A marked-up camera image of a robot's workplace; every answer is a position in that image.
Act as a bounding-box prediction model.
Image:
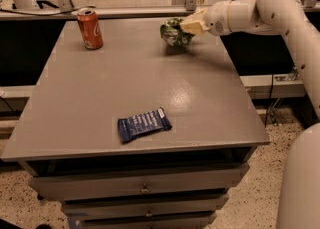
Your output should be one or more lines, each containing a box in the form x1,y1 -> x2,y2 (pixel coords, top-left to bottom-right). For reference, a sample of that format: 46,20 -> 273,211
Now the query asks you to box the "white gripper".
180,0 -> 231,36

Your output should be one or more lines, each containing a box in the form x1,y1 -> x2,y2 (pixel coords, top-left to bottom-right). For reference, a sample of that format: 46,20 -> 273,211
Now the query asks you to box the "green jalapeno chip bag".
160,17 -> 194,46

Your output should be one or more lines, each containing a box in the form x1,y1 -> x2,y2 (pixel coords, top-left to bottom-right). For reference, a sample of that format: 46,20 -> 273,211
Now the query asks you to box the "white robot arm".
180,0 -> 320,229

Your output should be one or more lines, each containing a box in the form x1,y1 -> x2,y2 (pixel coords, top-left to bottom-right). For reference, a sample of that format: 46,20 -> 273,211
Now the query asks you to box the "blue rxbar blueberry bar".
117,108 -> 172,143

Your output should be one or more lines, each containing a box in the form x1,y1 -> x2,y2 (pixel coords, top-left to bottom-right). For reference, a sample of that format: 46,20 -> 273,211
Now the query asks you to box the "orange soda can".
77,8 -> 103,50

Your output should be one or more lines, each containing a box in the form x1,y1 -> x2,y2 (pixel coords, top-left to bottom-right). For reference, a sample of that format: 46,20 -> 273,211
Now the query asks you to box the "grey drawer cabinet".
0,16 -> 272,229

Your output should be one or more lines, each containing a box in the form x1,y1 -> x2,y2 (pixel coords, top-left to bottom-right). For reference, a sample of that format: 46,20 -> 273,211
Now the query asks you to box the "top grey drawer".
29,163 -> 249,201

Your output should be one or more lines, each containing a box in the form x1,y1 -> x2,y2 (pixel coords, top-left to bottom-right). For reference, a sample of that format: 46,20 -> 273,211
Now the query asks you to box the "grey drawer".
70,211 -> 216,229
62,193 -> 229,220
29,163 -> 249,201

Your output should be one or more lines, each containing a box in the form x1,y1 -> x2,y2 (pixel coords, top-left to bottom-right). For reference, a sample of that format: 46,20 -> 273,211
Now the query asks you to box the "middle grey drawer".
62,193 -> 229,220

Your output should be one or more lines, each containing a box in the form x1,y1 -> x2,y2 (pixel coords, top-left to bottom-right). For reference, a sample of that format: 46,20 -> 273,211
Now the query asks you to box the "bottom grey drawer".
70,211 -> 216,229

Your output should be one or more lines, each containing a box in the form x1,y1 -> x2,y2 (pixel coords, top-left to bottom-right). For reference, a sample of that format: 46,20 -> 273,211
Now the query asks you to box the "black cable on right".
264,74 -> 275,129

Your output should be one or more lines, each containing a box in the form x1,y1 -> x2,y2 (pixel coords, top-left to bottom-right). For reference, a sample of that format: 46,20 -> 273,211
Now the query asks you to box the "black cable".
264,74 -> 275,129
0,6 -> 81,17

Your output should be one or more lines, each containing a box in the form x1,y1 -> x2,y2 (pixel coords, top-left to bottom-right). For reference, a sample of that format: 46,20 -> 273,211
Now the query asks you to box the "black cable top left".
0,6 -> 81,17

